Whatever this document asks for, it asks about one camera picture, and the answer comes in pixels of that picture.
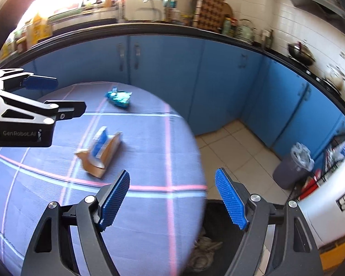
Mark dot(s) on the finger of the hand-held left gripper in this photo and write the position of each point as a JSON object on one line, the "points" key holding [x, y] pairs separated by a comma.
{"points": [[69, 109], [43, 82]]}

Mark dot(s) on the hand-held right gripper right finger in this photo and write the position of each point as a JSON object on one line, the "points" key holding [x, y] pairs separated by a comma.
{"points": [[231, 199]]}

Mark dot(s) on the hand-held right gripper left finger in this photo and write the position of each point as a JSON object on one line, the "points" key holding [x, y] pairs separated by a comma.
{"points": [[115, 199]]}

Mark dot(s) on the black trash bin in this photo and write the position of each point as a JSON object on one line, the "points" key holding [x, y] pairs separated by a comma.
{"points": [[218, 221]]}

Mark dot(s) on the brown and blue torn carton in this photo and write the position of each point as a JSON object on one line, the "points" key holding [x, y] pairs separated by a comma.
{"points": [[103, 152]]}

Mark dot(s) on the blue foil wrapper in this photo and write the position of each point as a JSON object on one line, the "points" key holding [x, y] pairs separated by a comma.
{"points": [[119, 97]]}

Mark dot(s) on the yellow packet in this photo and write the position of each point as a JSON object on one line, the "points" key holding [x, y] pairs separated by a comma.
{"points": [[38, 30]]}

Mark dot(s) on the blue checked tablecloth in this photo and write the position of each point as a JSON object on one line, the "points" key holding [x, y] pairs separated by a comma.
{"points": [[149, 149]]}

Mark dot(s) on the grey waste bin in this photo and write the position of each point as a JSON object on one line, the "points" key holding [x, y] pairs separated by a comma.
{"points": [[287, 172]]}

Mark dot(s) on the red cylinder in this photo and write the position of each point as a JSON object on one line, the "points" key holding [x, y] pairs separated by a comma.
{"points": [[312, 187]]}

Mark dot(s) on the clear bin liner bag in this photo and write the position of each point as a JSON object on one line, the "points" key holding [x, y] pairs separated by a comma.
{"points": [[303, 156]]}

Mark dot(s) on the white washing machine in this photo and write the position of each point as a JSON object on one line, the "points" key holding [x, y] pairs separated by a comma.
{"points": [[327, 207]]}

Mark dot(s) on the blue kitchen cabinets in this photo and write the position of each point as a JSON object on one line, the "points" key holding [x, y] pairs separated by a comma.
{"points": [[218, 86]]}

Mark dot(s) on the white and blue plastic bag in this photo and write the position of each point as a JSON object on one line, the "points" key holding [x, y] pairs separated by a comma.
{"points": [[343, 151]]}

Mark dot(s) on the white clay pot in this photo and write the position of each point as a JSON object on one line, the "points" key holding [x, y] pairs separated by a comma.
{"points": [[335, 77]]}

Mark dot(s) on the black wok with lid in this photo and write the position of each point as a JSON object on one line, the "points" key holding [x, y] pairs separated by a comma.
{"points": [[302, 54]]}

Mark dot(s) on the pale green kettle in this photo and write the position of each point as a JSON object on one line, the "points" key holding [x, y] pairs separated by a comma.
{"points": [[245, 31]]}

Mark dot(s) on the checkered wooden cutting board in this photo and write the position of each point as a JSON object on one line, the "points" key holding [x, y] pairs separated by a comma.
{"points": [[208, 8]]}

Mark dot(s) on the green jar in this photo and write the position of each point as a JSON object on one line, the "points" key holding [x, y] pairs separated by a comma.
{"points": [[227, 26]]}

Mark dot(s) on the round wooden board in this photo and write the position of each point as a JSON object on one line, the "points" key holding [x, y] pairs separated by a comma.
{"points": [[229, 10]]}

